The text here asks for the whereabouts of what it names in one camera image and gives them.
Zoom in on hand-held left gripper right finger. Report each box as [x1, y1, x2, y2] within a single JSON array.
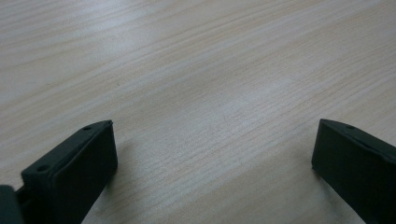
[[311, 118, 396, 224]]

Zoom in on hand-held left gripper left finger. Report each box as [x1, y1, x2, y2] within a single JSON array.
[[16, 119, 119, 224]]

